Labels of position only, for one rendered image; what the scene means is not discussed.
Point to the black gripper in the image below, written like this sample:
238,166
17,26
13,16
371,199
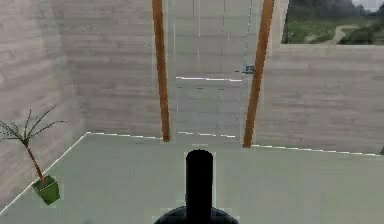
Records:
199,186

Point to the house plant in green pot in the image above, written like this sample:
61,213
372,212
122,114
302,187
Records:
48,191

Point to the window with green view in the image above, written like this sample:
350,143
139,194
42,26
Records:
330,23

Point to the brown wooden door frame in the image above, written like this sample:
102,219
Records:
161,66

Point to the small blue wall box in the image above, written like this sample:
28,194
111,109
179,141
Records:
248,69

